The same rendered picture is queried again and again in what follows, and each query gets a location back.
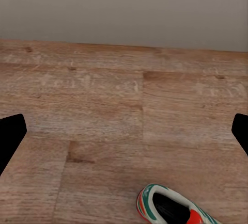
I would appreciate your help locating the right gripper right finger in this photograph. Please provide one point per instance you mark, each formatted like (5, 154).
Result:
(240, 130)

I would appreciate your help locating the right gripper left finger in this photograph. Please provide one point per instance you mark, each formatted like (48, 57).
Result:
(12, 131)

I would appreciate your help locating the gym shoe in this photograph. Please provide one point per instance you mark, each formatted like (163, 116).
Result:
(161, 205)

